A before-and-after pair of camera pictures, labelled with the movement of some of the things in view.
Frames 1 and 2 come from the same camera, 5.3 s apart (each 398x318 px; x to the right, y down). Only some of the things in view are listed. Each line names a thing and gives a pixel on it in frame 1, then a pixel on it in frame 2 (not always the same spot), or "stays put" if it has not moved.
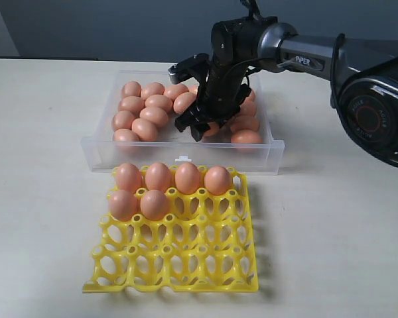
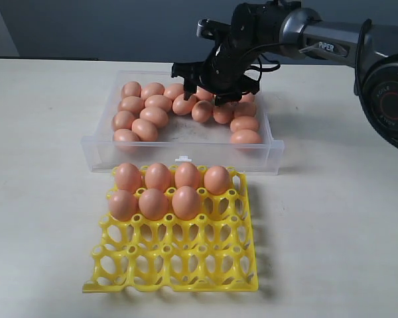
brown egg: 160,101 stays put
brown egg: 188,178 stays put
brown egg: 158,177 stays put
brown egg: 214,127 -> 185,202
